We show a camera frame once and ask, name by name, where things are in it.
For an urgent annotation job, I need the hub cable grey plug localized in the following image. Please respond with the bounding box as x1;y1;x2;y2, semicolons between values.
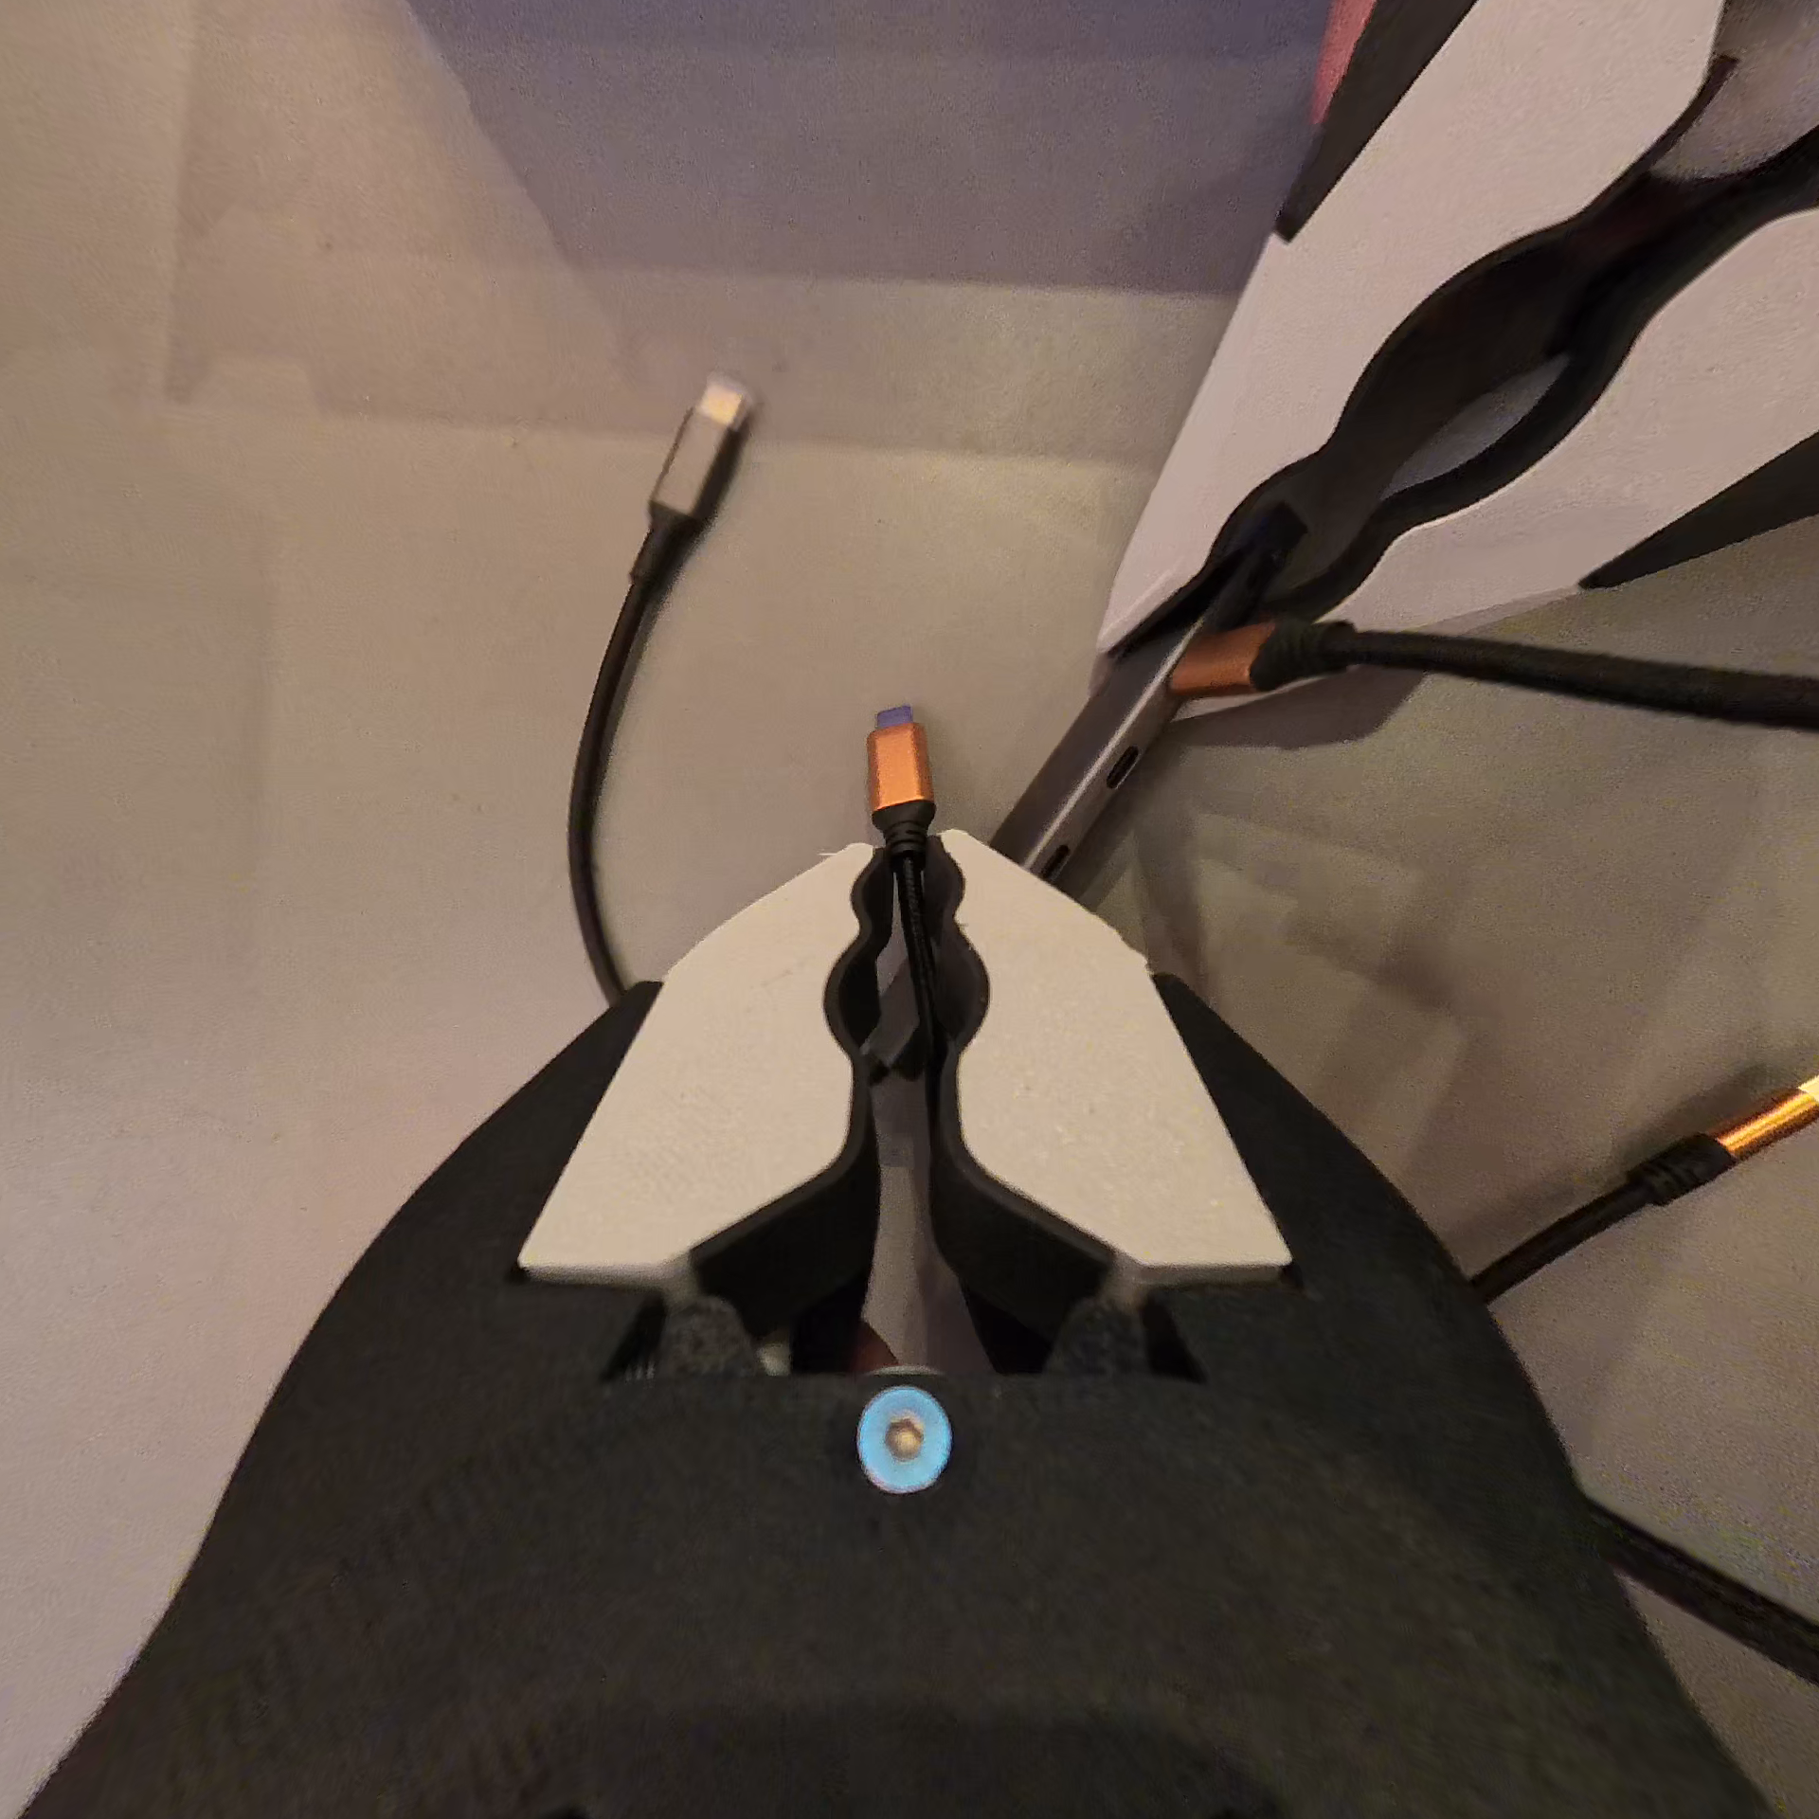
569;373;765;1003

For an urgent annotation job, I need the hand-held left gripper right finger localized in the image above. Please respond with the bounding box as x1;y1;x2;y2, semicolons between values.
933;831;1297;1342

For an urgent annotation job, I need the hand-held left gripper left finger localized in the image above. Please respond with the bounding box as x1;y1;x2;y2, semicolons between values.
516;839;879;1338

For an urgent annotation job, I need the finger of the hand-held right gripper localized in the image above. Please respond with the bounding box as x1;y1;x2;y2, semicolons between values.
1308;205;1819;640
1101;0;1737;649

